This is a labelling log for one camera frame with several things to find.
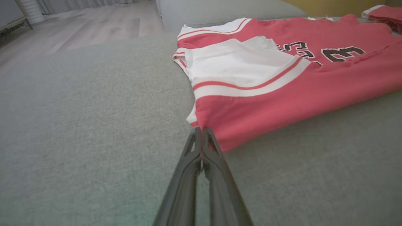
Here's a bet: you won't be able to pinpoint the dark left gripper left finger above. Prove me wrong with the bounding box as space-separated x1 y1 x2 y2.
153 127 202 226

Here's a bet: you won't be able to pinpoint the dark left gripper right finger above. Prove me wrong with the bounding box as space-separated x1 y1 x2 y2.
202 127 253 226

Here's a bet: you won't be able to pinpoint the red white basketball jersey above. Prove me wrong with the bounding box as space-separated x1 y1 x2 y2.
172 14 402 153

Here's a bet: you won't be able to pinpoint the red white-trimmed shorts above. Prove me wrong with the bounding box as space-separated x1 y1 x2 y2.
361 4 402 34

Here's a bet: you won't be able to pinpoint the yellow fabric panel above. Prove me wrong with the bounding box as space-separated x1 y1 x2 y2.
281 0 402 18

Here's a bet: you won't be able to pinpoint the white ribbed column appliance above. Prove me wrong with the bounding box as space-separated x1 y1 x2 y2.
16 0 45 25

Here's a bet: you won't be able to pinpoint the large grey sofa seat cushion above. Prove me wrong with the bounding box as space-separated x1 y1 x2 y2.
0 17 402 226

